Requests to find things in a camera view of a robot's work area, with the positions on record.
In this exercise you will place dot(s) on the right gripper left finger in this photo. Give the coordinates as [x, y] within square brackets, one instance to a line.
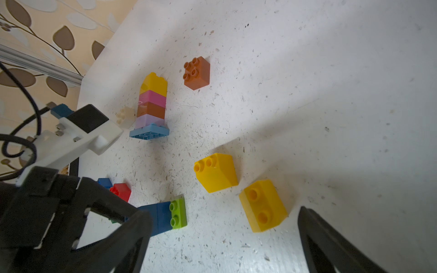
[123, 251]

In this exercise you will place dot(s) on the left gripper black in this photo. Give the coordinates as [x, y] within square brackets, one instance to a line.
[27, 211]

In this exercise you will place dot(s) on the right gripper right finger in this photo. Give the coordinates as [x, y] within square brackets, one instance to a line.
[327, 251]

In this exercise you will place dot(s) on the red lego brick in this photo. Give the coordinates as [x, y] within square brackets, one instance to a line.
[122, 190]

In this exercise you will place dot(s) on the lime green lego brick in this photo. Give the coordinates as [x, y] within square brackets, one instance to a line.
[178, 213]

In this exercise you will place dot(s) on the yellow lego brick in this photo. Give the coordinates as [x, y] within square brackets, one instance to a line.
[216, 172]
[154, 83]
[262, 205]

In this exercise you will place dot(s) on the light blue lego brick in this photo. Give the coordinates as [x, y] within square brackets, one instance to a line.
[152, 131]

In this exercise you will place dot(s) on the purple lego brick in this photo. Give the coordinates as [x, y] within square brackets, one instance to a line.
[147, 119]

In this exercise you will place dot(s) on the orange lego brick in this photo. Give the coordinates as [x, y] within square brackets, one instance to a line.
[197, 73]
[151, 109]

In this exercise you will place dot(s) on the pink lego brick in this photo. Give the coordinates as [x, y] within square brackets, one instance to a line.
[153, 97]

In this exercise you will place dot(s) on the cream lego brick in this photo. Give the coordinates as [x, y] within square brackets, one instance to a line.
[125, 117]

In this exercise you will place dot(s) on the black bit holder card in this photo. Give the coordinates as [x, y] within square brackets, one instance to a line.
[74, 167]

